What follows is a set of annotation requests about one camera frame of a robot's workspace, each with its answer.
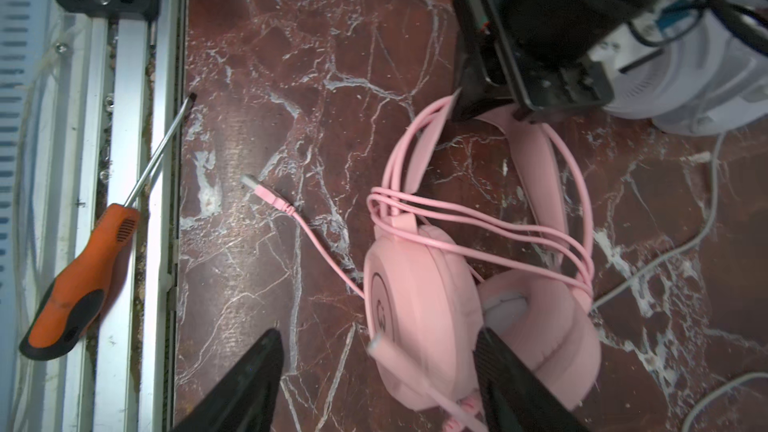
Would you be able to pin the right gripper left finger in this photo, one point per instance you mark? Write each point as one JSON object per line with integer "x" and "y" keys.
{"x": 245, "y": 398}

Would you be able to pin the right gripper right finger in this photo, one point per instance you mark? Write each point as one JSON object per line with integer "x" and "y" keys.
{"x": 513, "y": 398}

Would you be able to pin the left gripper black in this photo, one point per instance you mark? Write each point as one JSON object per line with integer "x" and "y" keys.
{"x": 534, "y": 54}

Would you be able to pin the pink headphones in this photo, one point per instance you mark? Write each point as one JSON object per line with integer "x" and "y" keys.
{"x": 427, "y": 297}

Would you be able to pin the white headphones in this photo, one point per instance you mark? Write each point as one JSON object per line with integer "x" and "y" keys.
{"x": 679, "y": 67}

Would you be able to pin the white perforated vent panel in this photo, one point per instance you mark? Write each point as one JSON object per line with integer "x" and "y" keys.
{"x": 25, "y": 57}

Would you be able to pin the orange handled screwdriver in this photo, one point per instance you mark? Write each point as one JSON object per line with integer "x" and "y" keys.
{"x": 78, "y": 293}

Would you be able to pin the aluminium front rail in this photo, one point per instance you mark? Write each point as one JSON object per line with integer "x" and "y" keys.
{"x": 92, "y": 102}

